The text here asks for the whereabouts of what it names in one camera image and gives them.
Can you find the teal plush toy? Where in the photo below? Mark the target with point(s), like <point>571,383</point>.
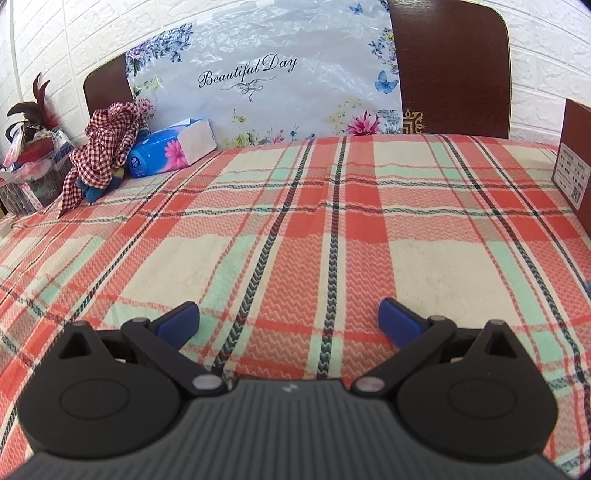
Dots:
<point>94,191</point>

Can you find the brown box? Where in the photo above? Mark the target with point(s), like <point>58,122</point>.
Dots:
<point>575,138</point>

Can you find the plaid blanket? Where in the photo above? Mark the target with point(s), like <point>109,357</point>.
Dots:
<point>323,240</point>

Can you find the gift basket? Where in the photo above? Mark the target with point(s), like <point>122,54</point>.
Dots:
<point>32,180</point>

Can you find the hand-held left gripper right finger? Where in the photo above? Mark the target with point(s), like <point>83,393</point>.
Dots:
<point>401,323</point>

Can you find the blue tissue pack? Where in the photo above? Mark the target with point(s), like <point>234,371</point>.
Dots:
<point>166,154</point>

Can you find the dark red feather decoration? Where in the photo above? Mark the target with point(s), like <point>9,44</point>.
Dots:
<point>34,113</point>

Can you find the floral plastic bag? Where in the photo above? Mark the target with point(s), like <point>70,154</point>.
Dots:
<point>277,101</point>

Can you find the brown wooden headboard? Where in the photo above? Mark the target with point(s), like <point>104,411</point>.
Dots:
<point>452,60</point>

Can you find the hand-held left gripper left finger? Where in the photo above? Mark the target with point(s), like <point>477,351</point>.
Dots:
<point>178,323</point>

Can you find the red checkered cloth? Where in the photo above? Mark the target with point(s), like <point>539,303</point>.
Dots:
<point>104,143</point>

